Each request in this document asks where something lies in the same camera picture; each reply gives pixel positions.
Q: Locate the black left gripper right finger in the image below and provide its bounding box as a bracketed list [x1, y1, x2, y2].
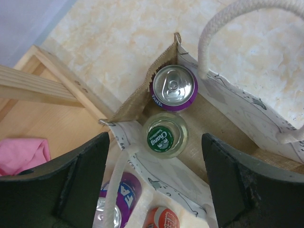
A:
[201, 133, 304, 228]

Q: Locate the pink t-shirt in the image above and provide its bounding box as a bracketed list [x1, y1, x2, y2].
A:
[0, 138, 51, 176]

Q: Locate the red Coca-Cola can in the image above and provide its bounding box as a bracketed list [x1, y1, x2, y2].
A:
[142, 207, 180, 228]

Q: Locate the burlap canvas tote bag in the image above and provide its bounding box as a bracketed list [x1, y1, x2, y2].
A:
[104, 0, 304, 228]

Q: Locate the purple fanta can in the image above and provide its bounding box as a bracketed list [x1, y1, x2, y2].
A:
[150, 65, 199, 112]
[93, 172, 142, 228]

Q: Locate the wooden clothes rack base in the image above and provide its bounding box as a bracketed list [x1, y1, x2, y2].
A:
[0, 46, 109, 158]

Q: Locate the green cap glass bottle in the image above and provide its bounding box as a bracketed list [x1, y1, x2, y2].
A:
[142, 112, 189, 159]

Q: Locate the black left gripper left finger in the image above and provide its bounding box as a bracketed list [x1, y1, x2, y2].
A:
[0, 132, 110, 228]

